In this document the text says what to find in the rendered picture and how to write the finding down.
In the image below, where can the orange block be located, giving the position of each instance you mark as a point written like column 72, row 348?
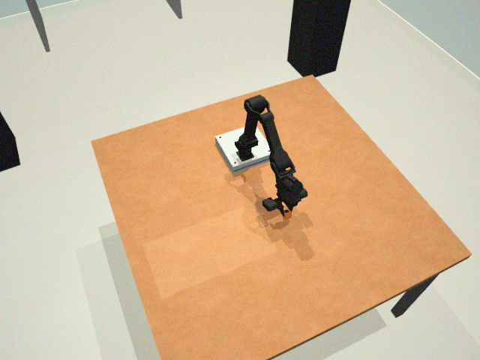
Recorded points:
column 287, row 214

